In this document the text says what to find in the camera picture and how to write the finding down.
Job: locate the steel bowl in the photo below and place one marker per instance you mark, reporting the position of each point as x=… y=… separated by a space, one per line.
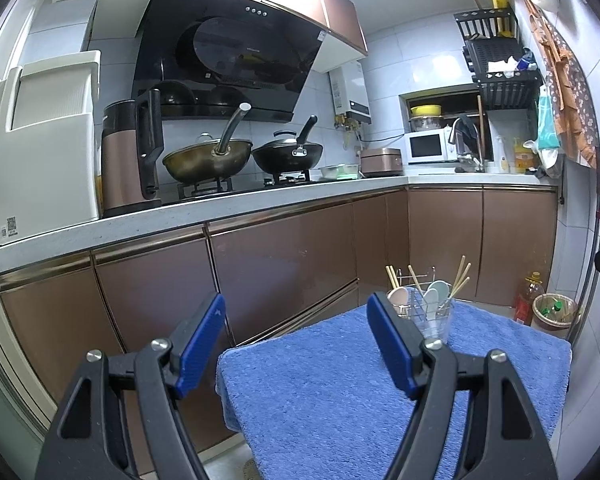
x=427 y=124

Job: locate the copper rice cooker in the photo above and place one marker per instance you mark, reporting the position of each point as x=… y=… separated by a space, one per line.
x=382 y=162

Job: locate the white water heater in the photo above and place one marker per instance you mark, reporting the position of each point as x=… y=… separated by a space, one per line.
x=350 y=90

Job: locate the kitchen faucet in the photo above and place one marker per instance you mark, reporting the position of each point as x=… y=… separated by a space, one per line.
x=460 y=127

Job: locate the copper base cabinets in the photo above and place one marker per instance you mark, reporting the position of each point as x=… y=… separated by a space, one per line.
x=280 y=270

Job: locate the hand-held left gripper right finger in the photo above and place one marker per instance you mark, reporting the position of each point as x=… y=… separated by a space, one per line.
x=392 y=345

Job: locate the yellow bowl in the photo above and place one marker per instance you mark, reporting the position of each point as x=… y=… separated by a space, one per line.
x=426 y=111

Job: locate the brown patterned apron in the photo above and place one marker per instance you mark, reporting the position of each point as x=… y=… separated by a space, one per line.
x=575 y=100

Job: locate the beige trash bin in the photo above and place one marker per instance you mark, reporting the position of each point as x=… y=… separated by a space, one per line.
x=555 y=322

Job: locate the white plastic bag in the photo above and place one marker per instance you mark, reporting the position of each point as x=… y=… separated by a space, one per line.
x=547 y=162

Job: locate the large cooking oil bottle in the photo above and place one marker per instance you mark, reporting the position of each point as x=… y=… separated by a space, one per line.
x=529 y=300

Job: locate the white cloth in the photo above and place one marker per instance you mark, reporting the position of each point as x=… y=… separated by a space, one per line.
x=502 y=65

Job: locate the teal hanging bag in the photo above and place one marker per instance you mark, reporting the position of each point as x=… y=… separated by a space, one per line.
x=547 y=125

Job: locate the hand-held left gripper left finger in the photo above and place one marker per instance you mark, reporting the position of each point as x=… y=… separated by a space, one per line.
x=200 y=345

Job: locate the yellow detergent bottle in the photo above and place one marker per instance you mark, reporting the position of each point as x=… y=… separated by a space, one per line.
x=522 y=160

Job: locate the brass gas valves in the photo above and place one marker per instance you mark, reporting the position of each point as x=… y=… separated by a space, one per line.
x=347 y=127

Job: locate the wooden chopstick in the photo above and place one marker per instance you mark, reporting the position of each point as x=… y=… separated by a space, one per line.
x=416 y=280
x=389 y=277
x=460 y=288
x=395 y=277
x=459 y=275
x=463 y=279

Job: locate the blue terry towel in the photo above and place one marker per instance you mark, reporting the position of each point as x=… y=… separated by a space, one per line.
x=320 y=390

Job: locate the black glass range hood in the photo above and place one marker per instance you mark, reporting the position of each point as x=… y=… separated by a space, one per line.
x=230 y=35

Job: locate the white soap bottle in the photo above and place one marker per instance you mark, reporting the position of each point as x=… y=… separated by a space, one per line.
x=503 y=155

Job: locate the chrome pole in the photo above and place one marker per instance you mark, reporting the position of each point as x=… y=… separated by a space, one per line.
x=587 y=280

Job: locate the black wall rack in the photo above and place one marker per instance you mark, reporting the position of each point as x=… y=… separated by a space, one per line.
x=500 y=87

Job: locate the black wok with lid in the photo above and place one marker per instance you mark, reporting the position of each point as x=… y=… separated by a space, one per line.
x=285 y=157

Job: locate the white kitchen countertop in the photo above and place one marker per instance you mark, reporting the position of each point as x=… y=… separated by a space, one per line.
x=280 y=202

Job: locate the green plastic bottle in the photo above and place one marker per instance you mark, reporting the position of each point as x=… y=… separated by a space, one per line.
x=557 y=307

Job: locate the white microwave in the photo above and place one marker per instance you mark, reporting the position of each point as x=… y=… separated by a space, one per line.
x=427 y=146

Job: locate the yellow roll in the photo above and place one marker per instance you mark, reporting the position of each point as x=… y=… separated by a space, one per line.
x=499 y=5

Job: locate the brass wok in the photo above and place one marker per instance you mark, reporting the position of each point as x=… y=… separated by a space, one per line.
x=205 y=160

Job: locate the white countertop appliance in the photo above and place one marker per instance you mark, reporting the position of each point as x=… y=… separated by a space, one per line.
x=45 y=160

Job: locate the black gas stove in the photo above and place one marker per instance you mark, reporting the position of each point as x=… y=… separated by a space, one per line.
x=250 y=186

